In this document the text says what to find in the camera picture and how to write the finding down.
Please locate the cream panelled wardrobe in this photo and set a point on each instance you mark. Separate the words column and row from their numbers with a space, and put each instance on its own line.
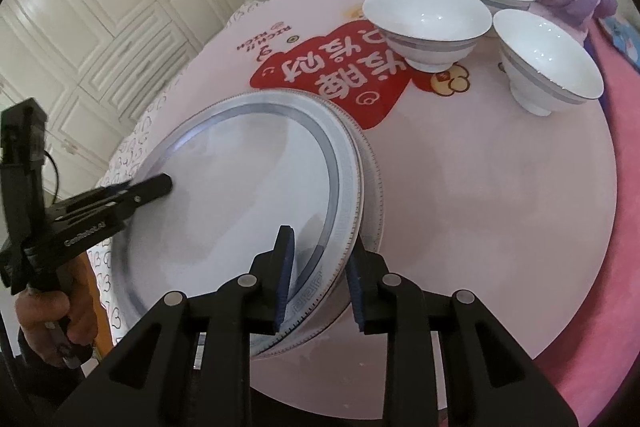
column 100, row 7

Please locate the blue floral pillow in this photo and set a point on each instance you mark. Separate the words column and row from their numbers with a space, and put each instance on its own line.
column 622, row 42

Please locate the round pink table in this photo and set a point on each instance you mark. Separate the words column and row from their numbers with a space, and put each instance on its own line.
column 450, row 217

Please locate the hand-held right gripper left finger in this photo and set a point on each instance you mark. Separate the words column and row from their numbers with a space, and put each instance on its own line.
column 283, row 279

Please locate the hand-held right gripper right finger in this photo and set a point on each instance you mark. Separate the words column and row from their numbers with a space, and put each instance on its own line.
column 357, row 294

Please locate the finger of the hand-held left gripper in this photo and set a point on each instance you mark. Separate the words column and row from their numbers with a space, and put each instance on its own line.
column 150, row 189

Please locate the pink bed sheet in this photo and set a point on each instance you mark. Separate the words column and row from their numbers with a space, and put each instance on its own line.
column 620, row 207

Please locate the white plate with grey rim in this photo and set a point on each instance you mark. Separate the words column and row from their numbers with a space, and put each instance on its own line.
column 240, row 187
column 371, row 192

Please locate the person's left hand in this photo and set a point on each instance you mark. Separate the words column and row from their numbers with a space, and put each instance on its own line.
column 40, row 314

